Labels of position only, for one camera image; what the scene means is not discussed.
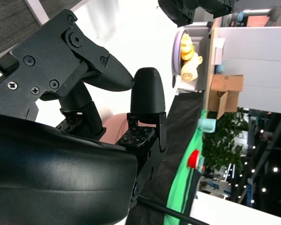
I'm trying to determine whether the black backdrop curtain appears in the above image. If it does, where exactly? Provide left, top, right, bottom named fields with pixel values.
left=126, top=90, right=206, bottom=225

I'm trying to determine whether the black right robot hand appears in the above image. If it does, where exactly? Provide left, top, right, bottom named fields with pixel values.
left=0, top=8, right=167, bottom=225

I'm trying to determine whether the purple rimmed plate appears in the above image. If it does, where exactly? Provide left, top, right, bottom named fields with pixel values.
left=171, top=28, right=190, bottom=89

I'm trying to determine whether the yellow toy food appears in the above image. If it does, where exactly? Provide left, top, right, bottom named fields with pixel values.
left=180, top=34, right=195, bottom=60

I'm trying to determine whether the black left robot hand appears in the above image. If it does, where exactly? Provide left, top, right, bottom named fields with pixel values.
left=158, top=0, right=236, bottom=28

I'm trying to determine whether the beige toy bread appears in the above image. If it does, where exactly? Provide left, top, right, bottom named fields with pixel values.
left=180, top=55, right=204, bottom=83

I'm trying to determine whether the green cloth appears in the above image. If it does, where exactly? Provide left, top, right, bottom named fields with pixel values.
left=163, top=109, right=208, bottom=225

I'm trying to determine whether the black stand pole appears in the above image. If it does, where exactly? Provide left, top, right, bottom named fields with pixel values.
left=138, top=196, right=203, bottom=225

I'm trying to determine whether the pink plastic bowl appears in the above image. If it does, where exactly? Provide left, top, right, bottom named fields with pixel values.
left=100, top=113, right=129, bottom=145

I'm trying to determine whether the cardboard box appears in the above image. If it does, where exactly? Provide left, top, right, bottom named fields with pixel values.
left=207, top=74, right=244, bottom=120

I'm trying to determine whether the green leafy plant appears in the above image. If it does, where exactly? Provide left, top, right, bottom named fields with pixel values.
left=202, top=107, right=250, bottom=175

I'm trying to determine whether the teal cup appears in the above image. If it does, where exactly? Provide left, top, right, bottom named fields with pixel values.
left=198, top=118, right=217, bottom=134

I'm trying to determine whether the grey shelf unit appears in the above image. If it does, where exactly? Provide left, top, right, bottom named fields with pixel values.
left=177, top=22, right=214, bottom=92

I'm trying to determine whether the red cup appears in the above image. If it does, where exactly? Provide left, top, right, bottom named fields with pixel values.
left=187, top=150, right=200, bottom=169

